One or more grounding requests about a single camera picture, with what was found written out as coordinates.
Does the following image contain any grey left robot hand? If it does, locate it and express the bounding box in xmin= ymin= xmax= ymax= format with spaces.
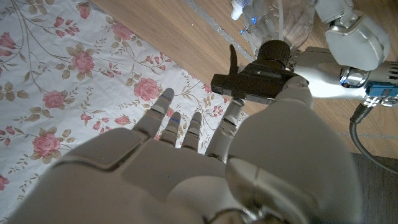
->
xmin=292 ymin=0 xmax=398 ymax=108

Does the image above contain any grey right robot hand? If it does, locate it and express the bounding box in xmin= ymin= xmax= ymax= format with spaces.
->
xmin=6 ymin=76 xmax=364 ymax=224

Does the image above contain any clear spray bottle black pump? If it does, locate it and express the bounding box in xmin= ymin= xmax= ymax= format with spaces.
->
xmin=210 ymin=0 xmax=317 ymax=105

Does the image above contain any white toothpaste tube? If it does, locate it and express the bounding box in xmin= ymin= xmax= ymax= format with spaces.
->
xmin=231 ymin=0 xmax=251 ymax=21

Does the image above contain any floral backdrop cloth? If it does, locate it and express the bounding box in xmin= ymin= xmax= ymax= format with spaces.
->
xmin=0 ymin=0 xmax=249 ymax=218

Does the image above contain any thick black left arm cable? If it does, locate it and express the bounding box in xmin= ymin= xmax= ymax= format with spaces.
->
xmin=349 ymin=103 xmax=398 ymax=175

